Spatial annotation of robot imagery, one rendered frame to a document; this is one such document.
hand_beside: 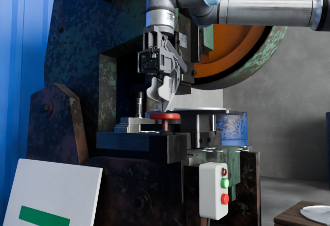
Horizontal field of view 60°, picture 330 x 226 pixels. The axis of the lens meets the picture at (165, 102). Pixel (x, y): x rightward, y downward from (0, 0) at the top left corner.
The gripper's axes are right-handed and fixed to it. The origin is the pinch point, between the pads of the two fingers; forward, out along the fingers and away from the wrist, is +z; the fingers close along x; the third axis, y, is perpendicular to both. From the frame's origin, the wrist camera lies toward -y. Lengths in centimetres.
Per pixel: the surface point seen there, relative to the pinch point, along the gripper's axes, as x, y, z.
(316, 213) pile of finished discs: 25, -78, 42
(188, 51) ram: -14.5, -38.1, -25.2
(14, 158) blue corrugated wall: -132, -31, 25
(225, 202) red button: 13.1, -7.9, 24.1
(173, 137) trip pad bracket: 3.0, 0.6, 7.9
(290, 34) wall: -35, -363, -123
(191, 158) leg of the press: 4.0, -7.2, 13.8
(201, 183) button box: 7.9, -5.3, 19.6
